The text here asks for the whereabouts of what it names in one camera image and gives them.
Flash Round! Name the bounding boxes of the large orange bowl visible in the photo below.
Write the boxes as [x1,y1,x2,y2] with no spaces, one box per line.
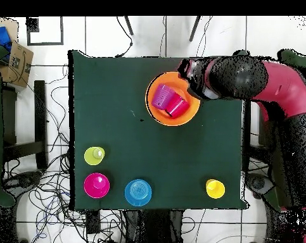
[144,71,201,127]

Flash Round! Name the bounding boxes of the red cup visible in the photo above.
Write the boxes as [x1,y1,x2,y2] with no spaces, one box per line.
[165,92,190,119]

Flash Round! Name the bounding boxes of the purple cup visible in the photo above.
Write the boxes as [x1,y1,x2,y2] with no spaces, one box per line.
[151,83,177,111]

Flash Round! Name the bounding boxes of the dark green tablecloth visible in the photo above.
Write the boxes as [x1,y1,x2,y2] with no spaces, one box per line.
[67,49,250,211]

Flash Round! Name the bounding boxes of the small blue bowl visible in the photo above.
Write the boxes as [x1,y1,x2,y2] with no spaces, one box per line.
[124,178,153,208]

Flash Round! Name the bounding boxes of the pale yellow translucent cup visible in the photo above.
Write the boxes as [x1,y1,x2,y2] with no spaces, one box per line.
[84,146,106,166]

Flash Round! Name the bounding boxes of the small red bowl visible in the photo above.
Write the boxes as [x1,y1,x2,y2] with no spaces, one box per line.
[83,172,111,199]

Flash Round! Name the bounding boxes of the orange yellow cup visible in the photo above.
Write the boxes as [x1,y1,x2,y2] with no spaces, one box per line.
[205,178,226,200]

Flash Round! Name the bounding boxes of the black power strip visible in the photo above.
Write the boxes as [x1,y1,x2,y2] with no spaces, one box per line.
[86,209,101,235]

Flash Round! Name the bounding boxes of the black tripod leg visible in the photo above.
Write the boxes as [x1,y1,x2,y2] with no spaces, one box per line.
[188,16,201,42]
[124,16,134,36]

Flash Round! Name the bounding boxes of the black metal stand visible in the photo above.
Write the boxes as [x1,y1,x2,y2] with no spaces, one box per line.
[1,80,48,171]

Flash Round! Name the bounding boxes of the dark grey floor device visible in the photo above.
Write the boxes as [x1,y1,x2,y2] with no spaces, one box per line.
[246,173,275,196]

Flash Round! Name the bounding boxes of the black floor device with knob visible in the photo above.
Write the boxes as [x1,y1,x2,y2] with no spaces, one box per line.
[4,171,43,193]

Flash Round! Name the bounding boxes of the cardboard box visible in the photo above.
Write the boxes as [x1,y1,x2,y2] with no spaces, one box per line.
[0,40,35,89]

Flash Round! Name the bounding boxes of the flat cardboard sheet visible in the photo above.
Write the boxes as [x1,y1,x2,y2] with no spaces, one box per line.
[0,16,20,42]

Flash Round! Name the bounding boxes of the blue bag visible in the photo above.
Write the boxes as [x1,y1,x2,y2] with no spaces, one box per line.
[0,26,13,60]

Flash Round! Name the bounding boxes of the tangle of floor cables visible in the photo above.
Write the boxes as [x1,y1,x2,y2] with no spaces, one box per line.
[1,64,128,243]

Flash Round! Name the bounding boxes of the black cable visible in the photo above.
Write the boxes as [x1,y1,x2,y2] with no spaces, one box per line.
[115,16,134,58]

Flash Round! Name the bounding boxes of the black square floor frame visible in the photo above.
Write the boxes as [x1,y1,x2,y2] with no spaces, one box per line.
[25,16,65,47]

